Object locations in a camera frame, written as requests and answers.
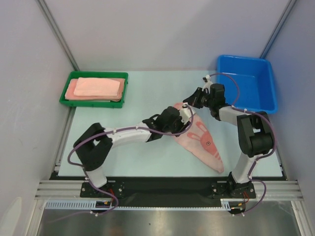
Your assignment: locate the pink white striped towel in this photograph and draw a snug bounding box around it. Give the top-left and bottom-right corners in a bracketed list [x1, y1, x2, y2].
[173, 114, 224, 173]

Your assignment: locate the light pink towel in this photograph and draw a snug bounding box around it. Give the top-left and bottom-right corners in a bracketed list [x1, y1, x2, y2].
[74, 78, 121, 96]

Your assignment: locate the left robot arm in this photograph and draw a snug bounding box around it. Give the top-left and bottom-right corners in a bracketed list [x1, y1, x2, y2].
[68, 103, 195, 197]

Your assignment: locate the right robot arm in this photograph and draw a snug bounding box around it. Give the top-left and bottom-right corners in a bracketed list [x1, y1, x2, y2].
[183, 83, 277, 198]

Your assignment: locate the blue plastic bin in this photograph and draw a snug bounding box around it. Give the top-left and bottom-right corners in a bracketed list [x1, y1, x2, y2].
[216, 55, 278, 114]

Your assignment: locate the green plastic tray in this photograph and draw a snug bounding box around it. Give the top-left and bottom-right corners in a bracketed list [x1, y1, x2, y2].
[59, 71, 129, 108]

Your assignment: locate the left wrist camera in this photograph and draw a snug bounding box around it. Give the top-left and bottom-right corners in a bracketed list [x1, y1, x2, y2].
[179, 103, 195, 124]

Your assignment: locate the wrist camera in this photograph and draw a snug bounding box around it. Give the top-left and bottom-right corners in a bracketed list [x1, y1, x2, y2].
[179, 103, 195, 124]
[202, 75, 213, 94]

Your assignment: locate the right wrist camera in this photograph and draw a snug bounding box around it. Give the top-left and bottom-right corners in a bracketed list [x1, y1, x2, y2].
[202, 75, 213, 94]

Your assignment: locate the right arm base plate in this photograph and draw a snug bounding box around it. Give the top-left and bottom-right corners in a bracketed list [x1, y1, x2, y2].
[211, 181, 256, 199]

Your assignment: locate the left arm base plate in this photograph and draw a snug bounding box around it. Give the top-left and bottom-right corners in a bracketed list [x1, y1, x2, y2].
[80, 180, 125, 199]

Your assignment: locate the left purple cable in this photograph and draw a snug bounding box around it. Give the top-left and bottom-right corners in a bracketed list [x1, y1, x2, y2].
[48, 104, 197, 222]

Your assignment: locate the grey cable duct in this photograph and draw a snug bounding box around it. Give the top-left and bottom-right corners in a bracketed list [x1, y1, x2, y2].
[45, 196, 244, 211]

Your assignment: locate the right aluminium corner post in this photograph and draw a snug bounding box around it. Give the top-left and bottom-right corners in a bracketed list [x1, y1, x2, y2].
[259, 0, 299, 59]

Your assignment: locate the aluminium corner post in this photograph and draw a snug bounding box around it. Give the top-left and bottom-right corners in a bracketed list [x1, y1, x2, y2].
[35, 0, 80, 71]
[259, 0, 299, 59]

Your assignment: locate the aluminium front rail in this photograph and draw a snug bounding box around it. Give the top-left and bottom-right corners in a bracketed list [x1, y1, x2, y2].
[35, 178, 303, 201]

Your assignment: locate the left aluminium corner post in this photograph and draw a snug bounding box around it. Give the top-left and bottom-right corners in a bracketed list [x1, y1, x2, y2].
[35, 0, 80, 71]

